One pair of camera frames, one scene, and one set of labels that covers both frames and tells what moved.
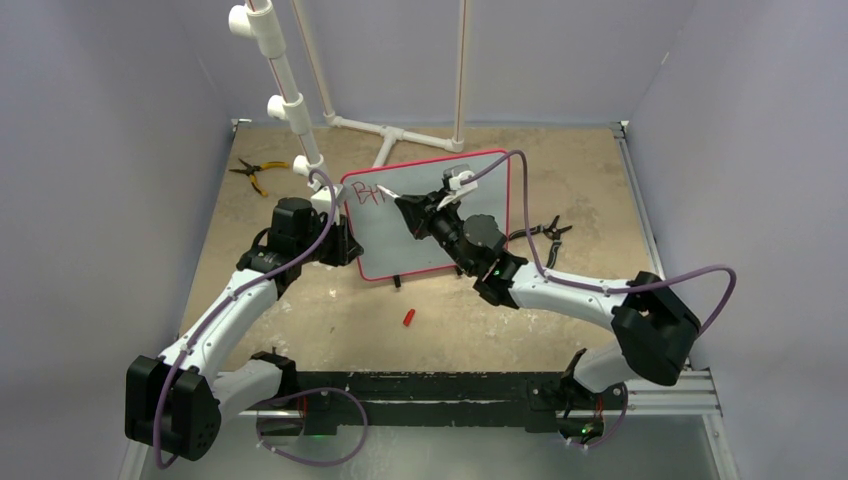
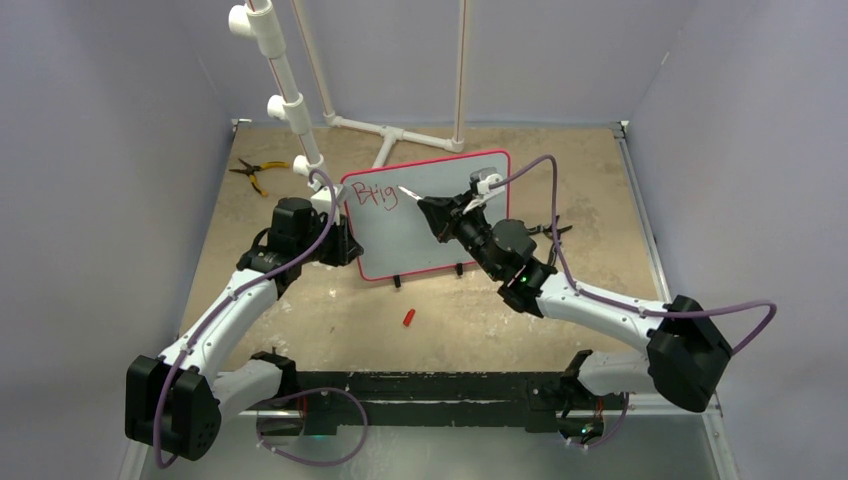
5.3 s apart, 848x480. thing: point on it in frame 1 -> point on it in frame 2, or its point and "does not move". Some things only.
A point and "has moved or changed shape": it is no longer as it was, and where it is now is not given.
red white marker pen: (388, 191) has moved or changed shape
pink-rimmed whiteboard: (383, 231) does not move
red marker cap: (409, 317) does not move
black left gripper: (346, 248) does not move
